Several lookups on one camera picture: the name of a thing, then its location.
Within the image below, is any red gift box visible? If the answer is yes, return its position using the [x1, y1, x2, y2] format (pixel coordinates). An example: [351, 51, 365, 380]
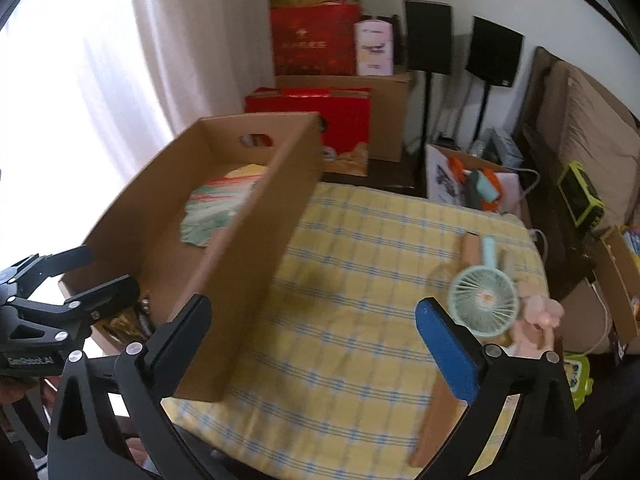
[244, 86, 373, 177]

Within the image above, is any printed paper hand fan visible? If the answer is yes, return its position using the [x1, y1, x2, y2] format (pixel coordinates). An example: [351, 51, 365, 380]
[180, 162, 268, 248]

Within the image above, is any green black power station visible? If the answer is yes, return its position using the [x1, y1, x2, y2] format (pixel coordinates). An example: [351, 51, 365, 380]
[557, 161, 606, 226]

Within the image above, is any white charging cable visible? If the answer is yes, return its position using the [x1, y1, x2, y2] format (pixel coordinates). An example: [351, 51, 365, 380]
[575, 280, 617, 357]

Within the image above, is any black speaker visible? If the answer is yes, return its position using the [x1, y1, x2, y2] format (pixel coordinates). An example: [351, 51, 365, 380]
[404, 0, 453, 75]
[466, 16, 525, 87]

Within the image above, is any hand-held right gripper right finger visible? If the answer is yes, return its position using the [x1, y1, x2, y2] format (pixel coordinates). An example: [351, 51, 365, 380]
[415, 297, 593, 480]

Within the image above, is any cardboard box of tools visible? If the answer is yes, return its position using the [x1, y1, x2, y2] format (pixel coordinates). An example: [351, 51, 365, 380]
[425, 142, 531, 216]

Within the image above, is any green plastic lunchbox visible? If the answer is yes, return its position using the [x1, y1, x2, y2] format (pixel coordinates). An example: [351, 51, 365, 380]
[562, 352, 596, 408]

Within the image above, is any large brown sofa cushion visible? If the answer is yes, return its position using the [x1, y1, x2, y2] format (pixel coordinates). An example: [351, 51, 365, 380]
[557, 60, 640, 201]

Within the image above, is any white pink tissue pack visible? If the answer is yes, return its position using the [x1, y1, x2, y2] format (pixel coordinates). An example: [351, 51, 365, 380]
[354, 19, 396, 76]

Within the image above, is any grey plastic case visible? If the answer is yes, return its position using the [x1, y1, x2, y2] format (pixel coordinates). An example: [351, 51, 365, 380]
[487, 127, 523, 166]

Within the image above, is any brown sofa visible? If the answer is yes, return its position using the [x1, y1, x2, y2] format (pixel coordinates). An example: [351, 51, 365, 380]
[520, 45, 640, 361]

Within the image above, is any brown cardboard box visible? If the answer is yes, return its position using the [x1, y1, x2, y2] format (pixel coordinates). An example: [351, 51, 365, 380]
[57, 112, 326, 403]

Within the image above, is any pink handheld fan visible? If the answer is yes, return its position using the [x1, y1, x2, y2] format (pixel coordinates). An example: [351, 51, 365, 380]
[500, 292, 566, 356]

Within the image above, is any small wooden block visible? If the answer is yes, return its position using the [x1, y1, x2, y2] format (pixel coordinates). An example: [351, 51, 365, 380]
[460, 232, 482, 266]

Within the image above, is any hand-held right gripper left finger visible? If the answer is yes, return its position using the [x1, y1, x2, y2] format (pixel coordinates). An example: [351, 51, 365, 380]
[47, 294, 213, 480]

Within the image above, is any white printed sheet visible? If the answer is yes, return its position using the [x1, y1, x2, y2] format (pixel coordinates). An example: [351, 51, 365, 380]
[427, 146, 466, 206]

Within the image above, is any red gift bag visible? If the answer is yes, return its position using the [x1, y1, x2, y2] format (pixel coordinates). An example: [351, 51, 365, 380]
[270, 4, 363, 77]

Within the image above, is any white curtain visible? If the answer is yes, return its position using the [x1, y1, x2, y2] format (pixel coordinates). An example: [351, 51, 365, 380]
[0, 0, 211, 281]

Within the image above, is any yellow checked tablecloth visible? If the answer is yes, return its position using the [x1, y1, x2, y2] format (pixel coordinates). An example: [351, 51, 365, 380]
[162, 182, 551, 480]

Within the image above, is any teal plastic tool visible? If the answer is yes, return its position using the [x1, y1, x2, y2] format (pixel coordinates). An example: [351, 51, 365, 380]
[472, 170, 501, 203]

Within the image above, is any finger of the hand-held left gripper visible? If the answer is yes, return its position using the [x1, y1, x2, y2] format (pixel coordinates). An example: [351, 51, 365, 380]
[0, 245, 93, 301]
[10, 275, 140, 343]

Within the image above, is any orange black tool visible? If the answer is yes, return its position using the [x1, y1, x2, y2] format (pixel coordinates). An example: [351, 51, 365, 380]
[447, 156, 501, 201]

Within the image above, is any narrow cardboard box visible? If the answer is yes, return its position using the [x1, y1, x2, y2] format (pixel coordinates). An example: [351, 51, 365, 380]
[595, 227, 640, 356]

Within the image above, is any mint green handheld fan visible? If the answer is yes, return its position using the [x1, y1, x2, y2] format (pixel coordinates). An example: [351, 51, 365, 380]
[447, 237, 521, 338]

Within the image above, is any large closed cardboard box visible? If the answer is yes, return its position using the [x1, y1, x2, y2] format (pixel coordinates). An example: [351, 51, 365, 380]
[275, 71, 416, 163]

